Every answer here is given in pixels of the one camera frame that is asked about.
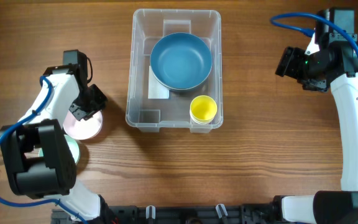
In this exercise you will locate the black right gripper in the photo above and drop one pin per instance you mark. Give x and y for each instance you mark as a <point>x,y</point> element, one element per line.
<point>287,66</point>

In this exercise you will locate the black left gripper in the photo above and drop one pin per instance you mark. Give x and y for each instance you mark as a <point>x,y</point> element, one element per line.
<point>86,113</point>

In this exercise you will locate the pink plastic cup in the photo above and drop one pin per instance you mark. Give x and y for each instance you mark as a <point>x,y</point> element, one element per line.
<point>83,129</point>

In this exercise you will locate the mint green plastic cup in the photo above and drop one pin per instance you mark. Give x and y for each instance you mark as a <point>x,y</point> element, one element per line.
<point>74,148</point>

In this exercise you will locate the blue bowl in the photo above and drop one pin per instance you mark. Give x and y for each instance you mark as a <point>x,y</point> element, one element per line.
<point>181,61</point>

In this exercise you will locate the yellow plastic cup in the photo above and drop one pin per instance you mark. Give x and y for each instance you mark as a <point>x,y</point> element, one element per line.
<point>203,107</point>

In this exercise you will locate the cream plastic cup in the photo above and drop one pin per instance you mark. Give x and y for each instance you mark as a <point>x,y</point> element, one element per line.
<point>201,121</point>

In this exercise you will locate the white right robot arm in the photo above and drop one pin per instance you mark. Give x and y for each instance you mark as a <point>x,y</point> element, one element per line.
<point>332,67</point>

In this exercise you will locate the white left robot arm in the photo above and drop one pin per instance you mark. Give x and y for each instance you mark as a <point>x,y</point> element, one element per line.
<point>37,158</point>

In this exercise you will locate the white label in bin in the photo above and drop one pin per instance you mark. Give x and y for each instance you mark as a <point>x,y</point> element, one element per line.
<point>156,91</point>

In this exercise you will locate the clear plastic storage bin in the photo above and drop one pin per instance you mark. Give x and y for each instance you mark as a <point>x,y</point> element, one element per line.
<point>148,27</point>

